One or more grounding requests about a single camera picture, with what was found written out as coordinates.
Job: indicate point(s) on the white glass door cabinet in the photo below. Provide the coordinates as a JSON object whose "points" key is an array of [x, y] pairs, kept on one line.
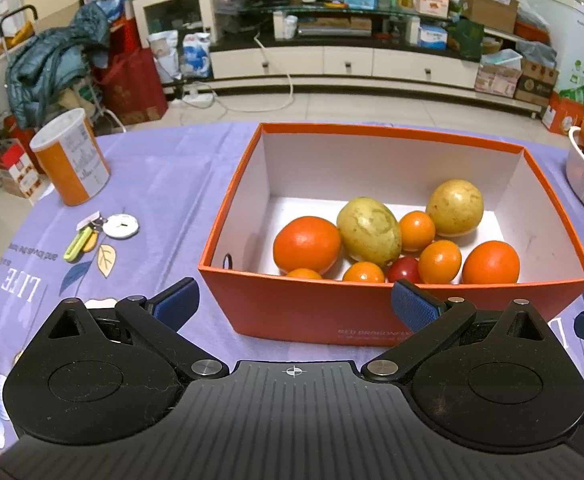
{"points": [[176, 12]]}

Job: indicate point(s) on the orange cardboard box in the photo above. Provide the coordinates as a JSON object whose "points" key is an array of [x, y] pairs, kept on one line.
{"points": [[372, 165]]}

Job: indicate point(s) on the brown cardboard box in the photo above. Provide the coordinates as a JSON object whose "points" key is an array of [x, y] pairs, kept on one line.
{"points": [[492, 7]]}

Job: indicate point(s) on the white sack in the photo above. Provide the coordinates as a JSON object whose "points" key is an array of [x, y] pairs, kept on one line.
{"points": [[164, 55]]}

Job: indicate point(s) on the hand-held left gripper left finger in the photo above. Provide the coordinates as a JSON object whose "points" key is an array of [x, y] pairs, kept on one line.
{"points": [[176, 301]]}

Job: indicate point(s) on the white chest freezer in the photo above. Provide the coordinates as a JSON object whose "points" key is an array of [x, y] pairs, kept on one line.
{"points": [[577, 45]]}

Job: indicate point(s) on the yellow passion fruit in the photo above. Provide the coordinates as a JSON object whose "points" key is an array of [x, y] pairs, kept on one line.
{"points": [[369, 232], [454, 207]]}

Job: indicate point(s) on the white power strip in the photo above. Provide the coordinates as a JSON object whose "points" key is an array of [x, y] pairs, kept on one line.
{"points": [[196, 96]]}

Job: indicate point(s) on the small orange kumquat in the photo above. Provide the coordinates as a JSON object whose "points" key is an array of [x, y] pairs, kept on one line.
{"points": [[304, 274], [363, 273], [439, 261], [417, 230]]}

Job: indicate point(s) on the red cherry tomato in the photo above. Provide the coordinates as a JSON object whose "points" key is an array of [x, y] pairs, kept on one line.
{"points": [[404, 270]]}

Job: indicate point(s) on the red white carton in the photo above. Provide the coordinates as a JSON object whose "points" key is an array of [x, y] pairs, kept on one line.
{"points": [[14, 167]]}

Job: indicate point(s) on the blue white bag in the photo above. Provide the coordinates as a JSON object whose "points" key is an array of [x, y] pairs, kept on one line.
{"points": [[196, 55]]}

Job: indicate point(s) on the large orange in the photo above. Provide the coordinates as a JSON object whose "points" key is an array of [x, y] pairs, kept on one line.
{"points": [[307, 244], [490, 262]]}

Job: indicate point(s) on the dark green bag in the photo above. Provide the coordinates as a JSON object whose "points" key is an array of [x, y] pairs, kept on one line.
{"points": [[466, 41]]}

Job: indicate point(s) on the white round tag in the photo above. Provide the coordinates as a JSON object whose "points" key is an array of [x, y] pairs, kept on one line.
{"points": [[120, 226]]}

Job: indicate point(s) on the white black television stand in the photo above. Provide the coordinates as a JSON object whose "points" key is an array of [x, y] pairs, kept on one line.
{"points": [[372, 62]]}

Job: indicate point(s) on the brown printed carton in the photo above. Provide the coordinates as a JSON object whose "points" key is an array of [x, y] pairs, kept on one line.
{"points": [[536, 84]]}

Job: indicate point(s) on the orange white canister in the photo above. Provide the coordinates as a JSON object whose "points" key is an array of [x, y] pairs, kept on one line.
{"points": [[71, 160]]}

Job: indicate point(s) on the teal padded jacket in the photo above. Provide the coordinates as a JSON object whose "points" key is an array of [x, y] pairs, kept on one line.
{"points": [[51, 70]]}

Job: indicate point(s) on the red shopping bag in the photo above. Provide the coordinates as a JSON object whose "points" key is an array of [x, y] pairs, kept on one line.
{"points": [[131, 90]]}

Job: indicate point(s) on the blue white tissue box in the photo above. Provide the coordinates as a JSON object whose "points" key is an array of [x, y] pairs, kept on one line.
{"points": [[432, 37]]}

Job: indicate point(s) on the purple floral tablecloth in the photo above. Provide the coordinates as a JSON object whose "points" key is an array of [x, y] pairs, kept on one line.
{"points": [[171, 170]]}

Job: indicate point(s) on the pink printed carton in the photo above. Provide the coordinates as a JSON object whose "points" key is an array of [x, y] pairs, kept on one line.
{"points": [[496, 80]]}

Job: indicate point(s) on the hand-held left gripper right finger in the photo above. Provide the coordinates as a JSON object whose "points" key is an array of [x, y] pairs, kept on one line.
{"points": [[414, 306]]}

